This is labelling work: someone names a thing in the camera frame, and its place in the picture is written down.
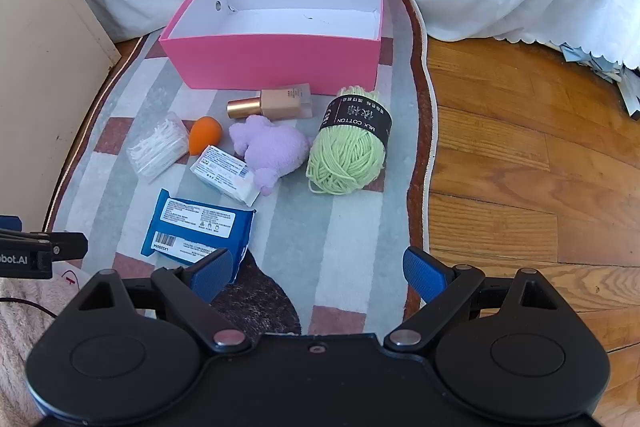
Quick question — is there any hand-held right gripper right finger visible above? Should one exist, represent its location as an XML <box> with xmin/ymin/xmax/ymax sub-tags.
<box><xmin>384</xmin><ymin>246</ymin><xmax>561</xmax><ymax>351</ymax></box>

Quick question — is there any pink cardboard box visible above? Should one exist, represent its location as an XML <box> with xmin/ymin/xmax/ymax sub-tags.
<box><xmin>158</xmin><ymin>0</ymin><xmax>385</xmax><ymax>96</ymax></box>

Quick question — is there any green yarn ball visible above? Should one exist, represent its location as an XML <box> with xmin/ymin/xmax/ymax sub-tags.
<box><xmin>306</xmin><ymin>86</ymin><xmax>393</xmax><ymax>196</ymax></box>

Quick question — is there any orange makeup sponge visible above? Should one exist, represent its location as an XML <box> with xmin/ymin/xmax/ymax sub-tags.
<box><xmin>188</xmin><ymin>117</ymin><xmax>221</xmax><ymax>156</ymax></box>

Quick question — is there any striped rug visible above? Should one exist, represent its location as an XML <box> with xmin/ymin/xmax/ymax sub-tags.
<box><xmin>42</xmin><ymin>0</ymin><xmax>441</xmax><ymax>338</ymax></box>

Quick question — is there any purple plush toy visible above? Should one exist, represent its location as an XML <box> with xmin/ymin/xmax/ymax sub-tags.
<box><xmin>228</xmin><ymin>114</ymin><xmax>315</xmax><ymax>196</ymax></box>

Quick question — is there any black cable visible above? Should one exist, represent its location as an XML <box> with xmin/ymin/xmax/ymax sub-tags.
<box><xmin>0</xmin><ymin>297</ymin><xmax>57</xmax><ymax>322</ymax></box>

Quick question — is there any small white blue packet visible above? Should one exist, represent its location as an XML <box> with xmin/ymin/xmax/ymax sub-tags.
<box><xmin>189</xmin><ymin>145</ymin><xmax>261</xmax><ymax>208</ymax></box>

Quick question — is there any pile of papers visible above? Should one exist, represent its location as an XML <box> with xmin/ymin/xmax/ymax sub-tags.
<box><xmin>559</xmin><ymin>41</ymin><xmax>640</xmax><ymax>124</ymax></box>

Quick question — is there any blue wet wipes pack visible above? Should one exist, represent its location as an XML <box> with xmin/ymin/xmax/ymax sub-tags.
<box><xmin>140</xmin><ymin>188</ymin><xmax>256</xmax><ymax>284</ymax></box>

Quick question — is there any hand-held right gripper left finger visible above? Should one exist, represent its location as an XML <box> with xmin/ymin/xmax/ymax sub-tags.
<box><xmin>75</xmin><ymin>248</ymin><xmax>252</xmax><ymax>354</ymax></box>

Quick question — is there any clear bag of cotton swabs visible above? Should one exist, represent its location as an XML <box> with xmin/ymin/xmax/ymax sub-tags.
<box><xmin>127</xmin><ymin>112</ymin><xmax>190</xmax><ymax>181</ymax></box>

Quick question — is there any beige foundation bottle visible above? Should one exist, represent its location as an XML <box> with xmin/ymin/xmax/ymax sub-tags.
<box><xmin>226</xmin><ymin>82</ymin><xmax>315</xmax><ymax>121</ymax></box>

